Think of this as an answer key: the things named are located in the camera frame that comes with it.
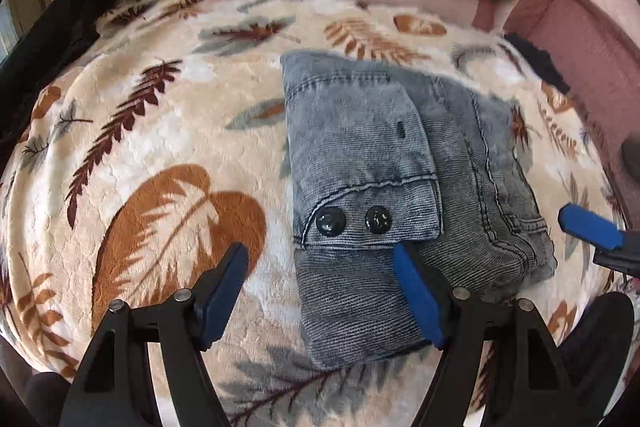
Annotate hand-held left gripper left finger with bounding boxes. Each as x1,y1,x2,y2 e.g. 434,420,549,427
59,242,250,427

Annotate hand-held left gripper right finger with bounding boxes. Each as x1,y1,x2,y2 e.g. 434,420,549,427
392,242,593,427

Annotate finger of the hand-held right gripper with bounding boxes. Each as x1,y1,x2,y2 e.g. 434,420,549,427
592,251,640,280
557,203,640,254

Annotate grey washed denim pants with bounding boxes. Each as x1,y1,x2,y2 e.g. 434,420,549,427
280,49,558,370

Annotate small black cloth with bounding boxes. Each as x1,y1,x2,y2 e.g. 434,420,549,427
505,33,571,90

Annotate beige leaf print blanket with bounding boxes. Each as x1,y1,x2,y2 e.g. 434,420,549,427
0,0,631,427

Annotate pink upholstered sofa backrest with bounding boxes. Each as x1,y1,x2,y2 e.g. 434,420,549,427
475,0,640,208

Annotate black jacket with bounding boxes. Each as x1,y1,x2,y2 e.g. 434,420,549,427
0,0,121,148

